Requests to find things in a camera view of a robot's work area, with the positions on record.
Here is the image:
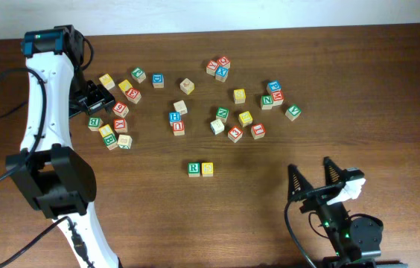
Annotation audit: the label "red Y block top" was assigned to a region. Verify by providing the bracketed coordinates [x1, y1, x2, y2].
[206, 60, 219, 76]

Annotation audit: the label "plain picture block top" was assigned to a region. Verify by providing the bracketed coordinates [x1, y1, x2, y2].
[179, 78, 195, 95]

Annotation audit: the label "red 6 block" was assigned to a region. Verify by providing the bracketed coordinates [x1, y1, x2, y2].
[112, 101, 129, 118]

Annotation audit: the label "blue X block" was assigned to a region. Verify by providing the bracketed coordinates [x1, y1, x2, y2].
[215, 66, 229, 83]

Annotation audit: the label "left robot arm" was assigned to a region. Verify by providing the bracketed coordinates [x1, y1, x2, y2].
[6, 25, 121, 267]

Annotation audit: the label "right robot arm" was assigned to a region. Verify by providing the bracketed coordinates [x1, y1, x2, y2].
[284, 156, 384, 267]

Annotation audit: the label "green B block lower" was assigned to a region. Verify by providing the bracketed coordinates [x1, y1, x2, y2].
[103, 134, 118, 150]

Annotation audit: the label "blue H block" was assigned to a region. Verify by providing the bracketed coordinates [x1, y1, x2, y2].
[169, 112, 181, 125]

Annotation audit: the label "green B block left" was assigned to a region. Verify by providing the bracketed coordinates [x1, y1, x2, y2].
[88, 117, 104, 131]

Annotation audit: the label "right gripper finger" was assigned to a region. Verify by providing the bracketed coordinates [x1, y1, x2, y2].
[323, 156, 346, 186]
[287, 164, 314, 201]

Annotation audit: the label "red Q block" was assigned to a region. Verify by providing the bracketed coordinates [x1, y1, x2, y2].
[217, 56, 231, 69]

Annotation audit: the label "blue D block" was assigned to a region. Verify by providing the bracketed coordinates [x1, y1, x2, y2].
[152, 73, 165, 89]

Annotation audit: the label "yellow block above B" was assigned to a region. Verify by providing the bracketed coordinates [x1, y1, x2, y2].
[98, 124, 113, 138]

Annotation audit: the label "blue P block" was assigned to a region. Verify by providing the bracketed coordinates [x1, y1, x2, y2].
[267, 80, 281, 95]

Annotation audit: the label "green n block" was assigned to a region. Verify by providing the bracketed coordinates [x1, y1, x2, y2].
[216, 107, 229, 123]
[261, 95, 273, 110]

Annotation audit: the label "red M block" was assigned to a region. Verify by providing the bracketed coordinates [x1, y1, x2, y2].
[271, 91, 284, 106]

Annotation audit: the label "yellow block centre right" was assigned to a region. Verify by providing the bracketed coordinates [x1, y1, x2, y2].
[238, 111, 253, 127]

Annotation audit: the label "green V block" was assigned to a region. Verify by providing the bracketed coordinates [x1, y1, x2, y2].
[285, 105, 302, 121]

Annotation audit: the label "red y block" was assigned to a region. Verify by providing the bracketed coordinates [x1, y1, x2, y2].
[113, 118, 128, 134]
[206, 60, 219, 76]

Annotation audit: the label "plain wooden block centre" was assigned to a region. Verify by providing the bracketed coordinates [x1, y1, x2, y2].
[174, 100, 188, 115]

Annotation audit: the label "red U block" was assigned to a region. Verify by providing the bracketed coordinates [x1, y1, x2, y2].
[172, 121, 185, 136]

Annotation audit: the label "yellow block far left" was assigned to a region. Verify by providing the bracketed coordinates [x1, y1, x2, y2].
[99, 74, 115, 90]

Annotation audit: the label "green b block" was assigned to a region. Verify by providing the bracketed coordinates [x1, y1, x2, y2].
[88, 117, 104, 131]
[103, 134, 118, 150]

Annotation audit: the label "white blue-edged block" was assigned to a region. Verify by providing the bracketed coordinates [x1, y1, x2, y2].
[210, 119, 225, 135]

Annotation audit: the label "yellow S block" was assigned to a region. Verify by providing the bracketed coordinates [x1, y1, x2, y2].
[201, 162, 214, 177]

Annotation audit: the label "yellow block upper right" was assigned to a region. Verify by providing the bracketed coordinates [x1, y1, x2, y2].
[233, 89, 246, 104]

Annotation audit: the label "green N block right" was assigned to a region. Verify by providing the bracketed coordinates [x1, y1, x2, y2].
[261, 95, 273, 110]

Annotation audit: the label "red 3 block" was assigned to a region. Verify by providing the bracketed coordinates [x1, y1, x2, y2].
[227, 126, 244, 143]

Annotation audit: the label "yellow block beside E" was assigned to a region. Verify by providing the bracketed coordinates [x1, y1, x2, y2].
[118, 80, 133, 94]

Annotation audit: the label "green R block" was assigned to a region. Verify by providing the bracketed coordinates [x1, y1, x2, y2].
[188, 162, 200, 177]

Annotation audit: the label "green P block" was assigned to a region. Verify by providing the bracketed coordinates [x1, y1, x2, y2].
[131, 67, 147, 83]

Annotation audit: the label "green N block centre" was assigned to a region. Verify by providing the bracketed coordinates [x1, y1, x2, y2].
[216, 107, 229, 123]

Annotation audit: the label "red I block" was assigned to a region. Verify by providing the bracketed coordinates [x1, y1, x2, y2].
[250, 124, 266, 139]

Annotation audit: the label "red E block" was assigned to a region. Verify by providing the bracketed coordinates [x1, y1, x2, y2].
[125, 88, 141, 104]

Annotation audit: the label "plain block green bottom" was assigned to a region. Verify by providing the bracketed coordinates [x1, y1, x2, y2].
[117, 134, 133, 150]

